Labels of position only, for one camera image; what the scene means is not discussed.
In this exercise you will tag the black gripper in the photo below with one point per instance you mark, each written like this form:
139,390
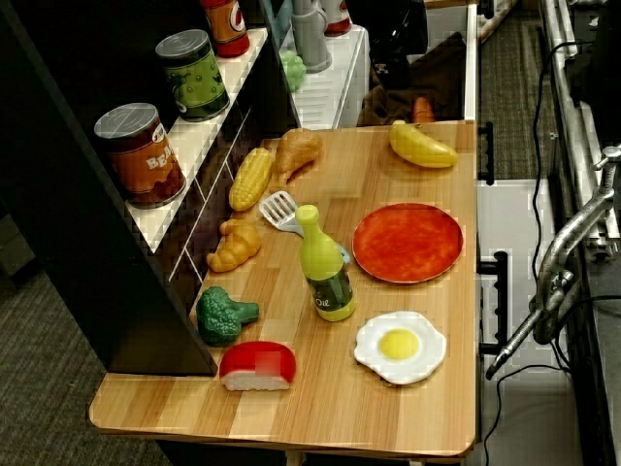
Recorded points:
393,68

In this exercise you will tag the yellow toy banana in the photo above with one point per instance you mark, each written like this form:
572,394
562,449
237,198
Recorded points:
421,147

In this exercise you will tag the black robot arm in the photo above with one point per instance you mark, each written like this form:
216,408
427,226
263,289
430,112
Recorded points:
400,22

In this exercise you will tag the red round plate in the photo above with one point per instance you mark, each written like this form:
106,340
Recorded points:
406,242

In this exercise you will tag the orange toy carrot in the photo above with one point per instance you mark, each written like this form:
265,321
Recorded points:
423,111

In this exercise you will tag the red toy can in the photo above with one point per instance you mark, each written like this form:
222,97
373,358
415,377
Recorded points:
337,17

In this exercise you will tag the grey toy faucet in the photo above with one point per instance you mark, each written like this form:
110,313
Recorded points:
311,39

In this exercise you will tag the pale green toy lettuce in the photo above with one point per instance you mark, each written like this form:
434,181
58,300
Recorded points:
293,70

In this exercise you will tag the brown toy chicken drumstick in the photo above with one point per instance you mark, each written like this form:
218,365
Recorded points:
297,149

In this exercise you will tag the orange toy soup can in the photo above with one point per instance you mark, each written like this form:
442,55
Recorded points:
227,26

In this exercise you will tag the yellow toy corn cob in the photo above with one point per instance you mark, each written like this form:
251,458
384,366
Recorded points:
251,178

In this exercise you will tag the white toy spatula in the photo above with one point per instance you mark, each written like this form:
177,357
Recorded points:
278,210

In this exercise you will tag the green toy vegetable can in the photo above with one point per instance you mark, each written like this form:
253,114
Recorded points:
195,77

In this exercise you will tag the green toy oil bottle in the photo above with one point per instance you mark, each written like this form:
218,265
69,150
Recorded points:
326,272

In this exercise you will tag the golden toy croissant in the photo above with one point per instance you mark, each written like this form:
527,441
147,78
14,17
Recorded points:
236,245

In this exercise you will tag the grey metal clamp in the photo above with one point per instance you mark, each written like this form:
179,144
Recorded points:
563,252

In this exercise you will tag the brown toy beans can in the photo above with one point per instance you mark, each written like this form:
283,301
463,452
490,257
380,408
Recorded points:
140,160

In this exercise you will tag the toy fried egg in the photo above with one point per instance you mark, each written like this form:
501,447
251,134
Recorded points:
400,345

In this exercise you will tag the green toy broccoli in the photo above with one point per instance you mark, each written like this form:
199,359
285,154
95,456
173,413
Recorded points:
219,316

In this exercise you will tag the red toy sushi piece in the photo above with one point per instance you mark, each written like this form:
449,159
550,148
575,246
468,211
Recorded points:
252,361

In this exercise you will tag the black toy kitchen shelf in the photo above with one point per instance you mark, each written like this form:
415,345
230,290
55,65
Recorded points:
73,242

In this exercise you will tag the aluminium frame rail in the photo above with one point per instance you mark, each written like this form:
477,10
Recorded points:
567,97

